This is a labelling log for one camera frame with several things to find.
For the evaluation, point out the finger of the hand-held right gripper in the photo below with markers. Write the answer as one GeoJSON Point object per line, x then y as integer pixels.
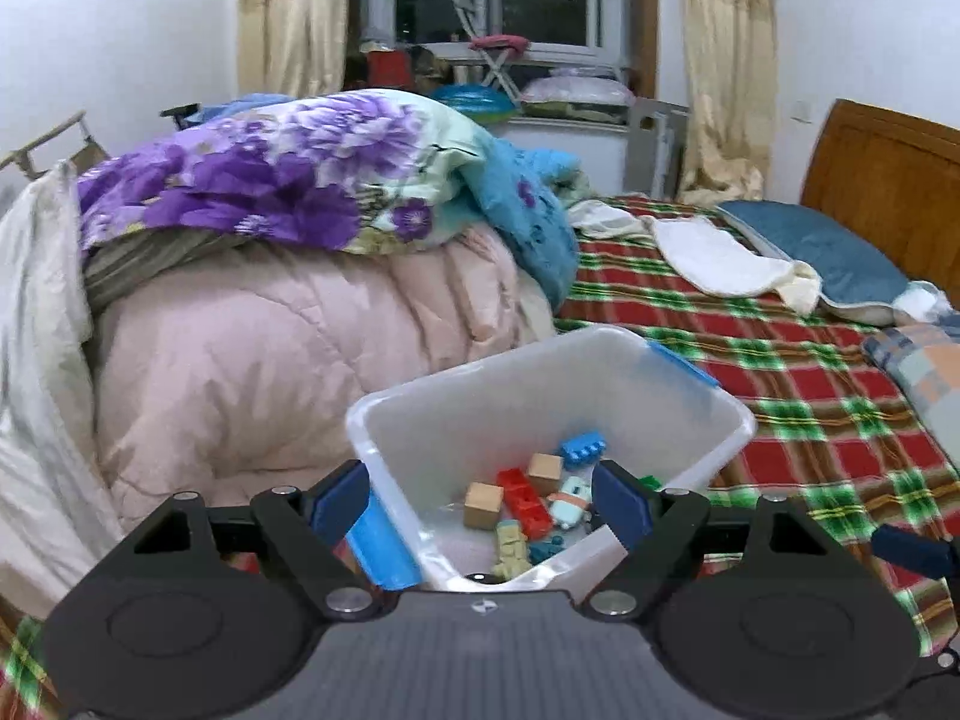
{"type": "Point", "coordinates": [907, 549]}
{"type": "Point", "coordinates": [943, 679]}

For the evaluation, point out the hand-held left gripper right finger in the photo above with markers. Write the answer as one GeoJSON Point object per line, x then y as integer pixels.
{"type": "Point", "coordinates": [619, 506]}

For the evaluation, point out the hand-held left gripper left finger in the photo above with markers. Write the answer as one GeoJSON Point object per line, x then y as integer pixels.
{"type": "Point", "coordinates": [341, 501]}

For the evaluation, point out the green building block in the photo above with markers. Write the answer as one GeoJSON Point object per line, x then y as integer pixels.
{"type": "Point", "coordinates": [649, 481]}

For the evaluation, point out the light blue robot figure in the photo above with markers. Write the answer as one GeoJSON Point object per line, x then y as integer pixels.
{"type": "Point", "coordinates": [568, 504]}

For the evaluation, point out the light blue building block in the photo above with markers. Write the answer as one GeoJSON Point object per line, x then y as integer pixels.
{"type": "Point", "coordinates": [583, 448]}

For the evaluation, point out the small wooden cube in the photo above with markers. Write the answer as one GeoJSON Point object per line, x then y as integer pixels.
{"type": "Point", "coordinates": [545, 471]}

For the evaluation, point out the red building block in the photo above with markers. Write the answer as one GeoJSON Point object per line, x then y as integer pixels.
{"type": "Point", "coordinates": [525, 504]}

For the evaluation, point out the beige teal wooden peg toy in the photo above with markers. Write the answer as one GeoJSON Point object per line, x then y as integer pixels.
{"type": "Point", "coordinates": [512, 549]}

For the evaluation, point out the large wooden cube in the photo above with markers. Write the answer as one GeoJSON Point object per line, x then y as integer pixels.
{"type": "Point", "coordinates": [482, 504]}

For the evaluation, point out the white plastic storage bin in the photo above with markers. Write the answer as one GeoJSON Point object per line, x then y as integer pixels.
{"type": "Point", "coordinates": [525, 405]}

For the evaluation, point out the pink quilt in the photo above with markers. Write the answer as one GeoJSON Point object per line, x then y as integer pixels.
{"type": "Point", "coordinates": [300, 352]}

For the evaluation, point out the grey patterned pillow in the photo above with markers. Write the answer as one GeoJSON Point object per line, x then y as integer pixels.
{"type": "Point", "coordinates": [922, 367]}

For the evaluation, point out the small white cloth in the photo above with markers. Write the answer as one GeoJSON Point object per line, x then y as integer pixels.
{"type": "Point", "coordinates": [922, 300]}

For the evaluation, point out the white cream towel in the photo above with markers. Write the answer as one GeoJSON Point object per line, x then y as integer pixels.
{"type": "Point", "coordinates": [712, 251]}

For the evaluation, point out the cream cloth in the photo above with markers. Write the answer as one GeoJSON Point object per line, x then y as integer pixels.
{"type": "Point", "coordinates": [600, 217]}

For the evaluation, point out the grey green striped blanket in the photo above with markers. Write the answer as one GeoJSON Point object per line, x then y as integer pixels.
{"type": "Point", "coordinates": [150, 266]}

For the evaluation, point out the blue pillow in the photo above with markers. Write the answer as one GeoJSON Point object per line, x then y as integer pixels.
{"type": "Point", "coordinates": [817, 247]}

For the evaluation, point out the blue printed blanket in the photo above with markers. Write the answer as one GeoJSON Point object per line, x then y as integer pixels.
{"type": "Point", "coordinates": [532, 202]}

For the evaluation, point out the white bed sheet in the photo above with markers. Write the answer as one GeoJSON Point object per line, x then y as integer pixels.
{"type": "Point", "coordinates": [37, 352]}

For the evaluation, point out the purple floral quilt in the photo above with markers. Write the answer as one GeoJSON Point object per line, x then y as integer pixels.
{"type": "Point", "coordinates": [262, 165]}

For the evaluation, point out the wooden headboard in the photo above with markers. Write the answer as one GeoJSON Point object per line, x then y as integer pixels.
{"type": "Point", "coordinates": [885, 165]}

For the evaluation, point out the bagged folded bedding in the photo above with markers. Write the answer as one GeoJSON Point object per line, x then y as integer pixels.
{"type": "Point", "coordinates": [577, 94]}

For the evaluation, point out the red box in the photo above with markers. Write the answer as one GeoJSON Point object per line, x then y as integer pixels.
{"type": "Point", "coordinates": [390, 67]}

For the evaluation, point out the beige patterned curtain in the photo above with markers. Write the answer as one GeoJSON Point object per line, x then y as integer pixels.
{"type": "Point", "coordinates": [727, 67]}
{"type": "Point", "coordinates": [292, 15]}

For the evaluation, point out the white folding stool pink cushion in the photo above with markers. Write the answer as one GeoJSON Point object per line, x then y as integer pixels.
{"type": "Point", "coordinates": [495, 45]}

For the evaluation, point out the grey metal frame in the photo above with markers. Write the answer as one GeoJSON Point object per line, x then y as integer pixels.
{"type": "Point", "coordinates": [656, 146]}

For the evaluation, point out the white wall outlet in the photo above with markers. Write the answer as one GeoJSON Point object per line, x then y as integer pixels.
{"type": "Point", "coordinates": [802, 112]}

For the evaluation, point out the wooden folding frame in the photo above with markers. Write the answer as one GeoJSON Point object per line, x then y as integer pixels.
{"type": "Point", "coordinates": [45, 146]}

